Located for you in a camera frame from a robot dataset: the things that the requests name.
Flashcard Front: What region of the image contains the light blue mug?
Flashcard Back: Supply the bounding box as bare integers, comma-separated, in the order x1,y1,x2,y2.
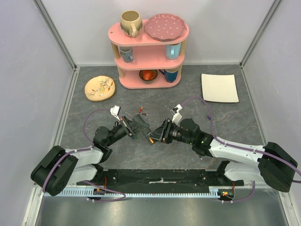
166,43,181,60

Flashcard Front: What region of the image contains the slotted cable duct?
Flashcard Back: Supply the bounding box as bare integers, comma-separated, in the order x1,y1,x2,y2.
56,186,230,198

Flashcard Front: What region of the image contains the orange red cup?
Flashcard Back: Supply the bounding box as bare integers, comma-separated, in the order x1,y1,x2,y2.
142,70,157,81

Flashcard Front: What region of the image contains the grey blue mug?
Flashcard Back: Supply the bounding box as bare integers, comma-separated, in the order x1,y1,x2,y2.
119,46,134,63

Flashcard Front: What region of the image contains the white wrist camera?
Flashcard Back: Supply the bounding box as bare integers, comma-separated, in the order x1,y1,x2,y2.
110,105,121,120
170,104,182,124

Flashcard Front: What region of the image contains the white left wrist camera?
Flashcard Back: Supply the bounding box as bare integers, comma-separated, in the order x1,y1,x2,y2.
110,105,121,120

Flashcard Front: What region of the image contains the dark blue mug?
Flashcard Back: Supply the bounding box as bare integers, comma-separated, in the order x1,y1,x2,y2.
159,67,179,83

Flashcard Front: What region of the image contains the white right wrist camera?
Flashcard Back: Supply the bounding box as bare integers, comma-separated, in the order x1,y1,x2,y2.
170,104,182,124

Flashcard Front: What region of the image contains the black remote control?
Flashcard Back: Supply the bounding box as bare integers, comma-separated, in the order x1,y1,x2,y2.
133,114,153,145

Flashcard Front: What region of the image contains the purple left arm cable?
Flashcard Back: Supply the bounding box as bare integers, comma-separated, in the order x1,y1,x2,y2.
42,109,127,203

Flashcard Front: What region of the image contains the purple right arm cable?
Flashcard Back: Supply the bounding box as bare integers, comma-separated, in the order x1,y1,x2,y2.
181,97,301,204

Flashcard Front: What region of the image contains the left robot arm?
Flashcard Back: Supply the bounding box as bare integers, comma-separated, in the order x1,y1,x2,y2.
31,117,140,196

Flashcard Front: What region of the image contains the pink dotted plate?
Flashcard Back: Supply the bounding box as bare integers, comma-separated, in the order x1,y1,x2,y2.
145,13,188,42

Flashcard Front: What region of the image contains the white square plate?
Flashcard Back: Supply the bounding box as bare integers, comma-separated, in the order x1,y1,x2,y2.
201,73,239,103

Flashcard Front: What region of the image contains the beige bird pattern plate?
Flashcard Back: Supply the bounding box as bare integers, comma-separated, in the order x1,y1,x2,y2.
84,75,116,102

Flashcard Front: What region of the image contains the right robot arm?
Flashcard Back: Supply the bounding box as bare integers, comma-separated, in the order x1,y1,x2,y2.
147,119,298,193

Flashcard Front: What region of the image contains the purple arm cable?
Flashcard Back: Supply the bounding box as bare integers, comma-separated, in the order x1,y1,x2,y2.
181,97,301,204
42,109,127,203

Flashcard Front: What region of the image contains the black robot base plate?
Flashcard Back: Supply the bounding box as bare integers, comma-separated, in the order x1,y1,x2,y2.
90,169,244,193

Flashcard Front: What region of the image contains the pink three-tier shelf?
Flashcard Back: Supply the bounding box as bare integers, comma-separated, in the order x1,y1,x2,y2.
108,23,189,89

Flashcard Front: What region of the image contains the beige ceramic mug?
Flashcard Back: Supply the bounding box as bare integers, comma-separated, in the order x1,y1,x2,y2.
120,10,143,38

